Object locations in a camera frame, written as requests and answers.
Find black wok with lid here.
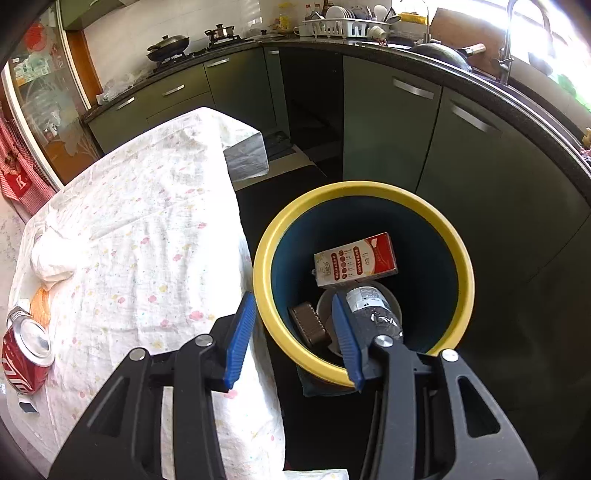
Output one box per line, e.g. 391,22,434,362
146,35,189,63

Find white paper towel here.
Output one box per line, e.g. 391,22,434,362
30,227,78,291

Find red soda can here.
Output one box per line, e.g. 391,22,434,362
1,306,55,395

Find dark pan in sink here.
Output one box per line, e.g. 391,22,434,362
410,42,487,72

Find glass sliding door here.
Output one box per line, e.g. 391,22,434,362
1,1,101,191

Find small pot on stove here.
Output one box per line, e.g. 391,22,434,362
204,23,237,44

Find chrome kitchen faucet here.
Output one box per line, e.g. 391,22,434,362
491,0,553,86

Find clear crushed plastic bottle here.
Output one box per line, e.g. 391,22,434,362
346,283,404,341

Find yellow rimmed blue trash bin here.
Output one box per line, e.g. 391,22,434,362
253,181,475,390

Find white dish rack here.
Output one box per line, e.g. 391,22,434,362
298,5,391,41

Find clear plastic bag on counter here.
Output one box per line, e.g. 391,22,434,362
96,73,136,105

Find green lower kitchen cabinets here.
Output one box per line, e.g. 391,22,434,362
88,42,590,368

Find small brown box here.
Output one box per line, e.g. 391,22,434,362
290,302,329,347

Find red checkered apron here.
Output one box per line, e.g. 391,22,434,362
0,117,55,216

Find red white milk carton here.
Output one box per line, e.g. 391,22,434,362
314,232,398,287

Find floral white tablecloth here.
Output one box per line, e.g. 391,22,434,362
6,107,269,463

